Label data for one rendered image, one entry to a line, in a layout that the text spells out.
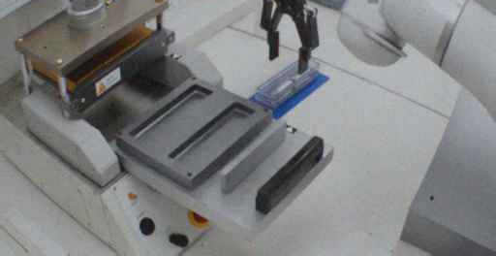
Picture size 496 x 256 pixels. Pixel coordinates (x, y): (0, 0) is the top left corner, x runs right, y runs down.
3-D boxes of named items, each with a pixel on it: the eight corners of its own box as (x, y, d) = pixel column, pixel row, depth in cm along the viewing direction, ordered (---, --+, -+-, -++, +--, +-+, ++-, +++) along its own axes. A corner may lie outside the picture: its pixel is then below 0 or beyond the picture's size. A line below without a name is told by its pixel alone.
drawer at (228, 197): (108, 162, 98) (102, 125, 94) (191, 98, 112) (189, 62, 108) (251, 246, 85) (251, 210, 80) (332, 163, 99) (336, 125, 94)
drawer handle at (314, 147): (254, 209, 85) (255, 190, 83) (312, 152, 95) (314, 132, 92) (265, 215, 84) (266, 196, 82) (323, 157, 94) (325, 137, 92)
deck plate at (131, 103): (-16, 100, 115) (-17, 96, 114) (82, 30, 137) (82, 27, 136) (100, 195, 93) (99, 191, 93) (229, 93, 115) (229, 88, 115)
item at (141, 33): (32, 73, 105) (26, 32, 99) (107, 23, 119) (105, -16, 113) (78, 103, 97) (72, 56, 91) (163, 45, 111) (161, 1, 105)
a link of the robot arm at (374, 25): (469, -9, 61) (350, -78, 67) (417, 109, 65) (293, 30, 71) (471, 13, 79) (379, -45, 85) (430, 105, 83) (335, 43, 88)
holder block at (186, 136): (116, 145, 96) (113, 134, 94) (193, 86, 109) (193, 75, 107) (192, 192, 88) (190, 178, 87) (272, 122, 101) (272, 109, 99)
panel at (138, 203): (157, 272, 101) (108, 187, 95) (256, 184, 120) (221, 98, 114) (164, 273, 100) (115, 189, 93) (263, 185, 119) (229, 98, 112)
